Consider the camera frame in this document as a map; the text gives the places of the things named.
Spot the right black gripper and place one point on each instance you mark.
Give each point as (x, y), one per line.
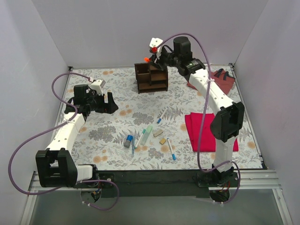
(158, 59)

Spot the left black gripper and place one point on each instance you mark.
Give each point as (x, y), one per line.
(104, 103)

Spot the orange black highlighter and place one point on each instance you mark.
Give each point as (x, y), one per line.
(147, 60)

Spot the blue grey glue stick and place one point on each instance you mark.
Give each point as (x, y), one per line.
(128, 141)

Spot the teal capped white pen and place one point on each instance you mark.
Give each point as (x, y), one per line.
(139, 139)

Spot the light blue pen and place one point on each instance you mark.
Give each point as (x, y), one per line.
(133, 146)

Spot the green highlighter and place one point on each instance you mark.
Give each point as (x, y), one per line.
(146, 135)

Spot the blue capped white pen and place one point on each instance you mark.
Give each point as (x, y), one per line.
(162, 115)

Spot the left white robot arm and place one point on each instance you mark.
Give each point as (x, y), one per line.
(55, 165)

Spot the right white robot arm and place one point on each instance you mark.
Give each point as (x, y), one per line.
(228, 115)

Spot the brown wooden desk organizer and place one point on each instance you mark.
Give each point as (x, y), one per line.
(150, 79)

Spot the floral table mat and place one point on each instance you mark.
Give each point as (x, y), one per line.
(100, 140)

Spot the beige eraser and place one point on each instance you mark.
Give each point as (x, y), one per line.
(157, 133)

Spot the tan small eraser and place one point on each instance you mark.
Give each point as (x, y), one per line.
(162, 141)

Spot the terracotta folded shirt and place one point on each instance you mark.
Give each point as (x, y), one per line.
(223, 80)

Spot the blue tipped white pen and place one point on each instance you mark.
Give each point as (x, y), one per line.
(171, 149)

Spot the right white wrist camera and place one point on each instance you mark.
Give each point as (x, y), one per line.
(155, 46)

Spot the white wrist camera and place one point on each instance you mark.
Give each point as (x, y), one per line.
(155, 46)
(98, 85)

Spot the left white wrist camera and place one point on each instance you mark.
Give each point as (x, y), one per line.
(98, 85)

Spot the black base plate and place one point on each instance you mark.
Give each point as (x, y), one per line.
(159, 183)

